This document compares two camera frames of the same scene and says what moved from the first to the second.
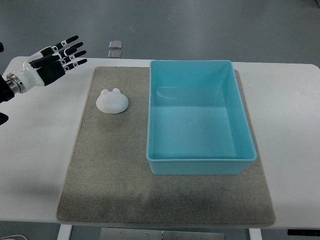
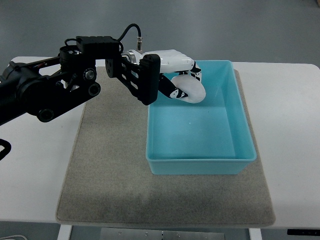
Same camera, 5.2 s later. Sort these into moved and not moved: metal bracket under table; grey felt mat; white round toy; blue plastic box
Moved: white round toy
Not moved: metal bracket under table; blue plastic box; grey felt mat
